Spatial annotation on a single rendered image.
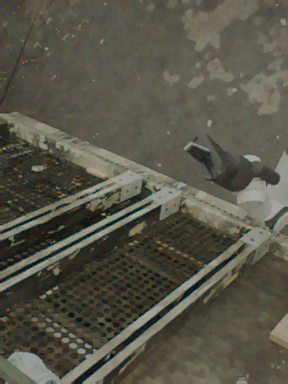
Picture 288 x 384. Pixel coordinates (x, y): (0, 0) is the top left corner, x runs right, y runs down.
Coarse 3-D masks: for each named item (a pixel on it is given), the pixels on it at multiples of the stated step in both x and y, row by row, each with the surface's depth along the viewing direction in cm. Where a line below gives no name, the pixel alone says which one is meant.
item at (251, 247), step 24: (240, 240) 165; (264, 240) 167; (216, 264) 151; (240, 264) 156; (192, 288) 142; (216, 288) 146; (168, 312) 130; (192, 312) 138; (120, 336) 120; (144, 336) 121; (168, 336) 130; (24, 360) 87; (96, 360) 112; (120, 360) 113
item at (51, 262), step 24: (168, 192) 187; (120, 216) 168; (144, 216) 173; (72, 240) 152; (96, 240) 154; (120, 240) 166; (24, 264) 139; (48, 264) 140; (72, 264) 149; (0, 288) 129; (24, 288) 135; (0, 312) 131
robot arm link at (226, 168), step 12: (204, 144) 116; (216, 144) 119; (216, 156) 113; (228, 156) 119; (240, 156) 120; (204, 168) 115; (216, 168) 113; (228, 168) 115; (240, 168) 119; (216, 180) 114; (228, 180) 119; (240, 180) 120
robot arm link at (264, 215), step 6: (270, 198) 149; (264, 204) 139; (270, 204) 144; (276, 204) 148; (282, 204) 148; (246, 210) 146; (252, 210) 142; (258, 210) 141; (264, 210) 142; (270, 210) 146; (276, 210) 148; (282, 210) 147; (252, 216) 146; (258, 216) 145; (264, 216) 146; (270, 216) 148; (276, 216) 147; (258, 222) 151; (264, 222) 149; (270, 222) 148; (270, 228) 150
